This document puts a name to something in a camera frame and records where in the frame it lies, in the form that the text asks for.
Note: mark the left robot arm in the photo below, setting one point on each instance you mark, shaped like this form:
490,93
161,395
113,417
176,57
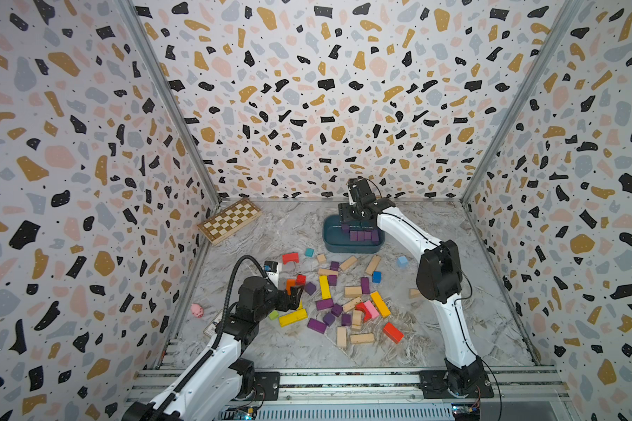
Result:
220,373

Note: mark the red rectangular block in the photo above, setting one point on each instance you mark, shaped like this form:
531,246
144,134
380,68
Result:
393,333

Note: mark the wooden chessboard box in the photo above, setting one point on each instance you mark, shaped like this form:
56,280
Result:
230,221

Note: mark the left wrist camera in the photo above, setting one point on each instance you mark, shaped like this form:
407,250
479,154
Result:
272,270

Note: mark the teal plastic storage bin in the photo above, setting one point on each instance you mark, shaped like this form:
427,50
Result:
338,242

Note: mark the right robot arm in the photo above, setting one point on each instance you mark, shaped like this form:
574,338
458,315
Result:
439,279

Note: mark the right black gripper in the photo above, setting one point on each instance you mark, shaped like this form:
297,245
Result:
343,212

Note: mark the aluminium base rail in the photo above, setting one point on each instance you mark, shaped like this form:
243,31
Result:
508,393

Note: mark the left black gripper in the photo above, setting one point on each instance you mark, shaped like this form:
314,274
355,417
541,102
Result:
294,299

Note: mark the pink pig toy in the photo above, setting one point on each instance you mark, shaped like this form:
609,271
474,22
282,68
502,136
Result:
197,310

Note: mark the natural wood long block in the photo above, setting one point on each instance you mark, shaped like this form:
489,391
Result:
372,266

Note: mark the yellow flat block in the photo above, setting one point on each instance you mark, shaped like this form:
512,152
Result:
293,317

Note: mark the purple flat block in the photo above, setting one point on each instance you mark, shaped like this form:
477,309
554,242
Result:
317,326

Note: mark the amber yellow long block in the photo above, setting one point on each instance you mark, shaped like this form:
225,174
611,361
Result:
380,304

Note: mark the light blue block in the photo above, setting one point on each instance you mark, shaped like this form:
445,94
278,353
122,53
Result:
402,261

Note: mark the natural wood short bar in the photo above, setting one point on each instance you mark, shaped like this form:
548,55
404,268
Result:
326,272

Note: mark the red curved arch block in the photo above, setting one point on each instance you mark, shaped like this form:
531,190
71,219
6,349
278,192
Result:
361,307

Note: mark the pink long block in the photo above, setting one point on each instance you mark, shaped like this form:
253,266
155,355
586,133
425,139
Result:
371,310

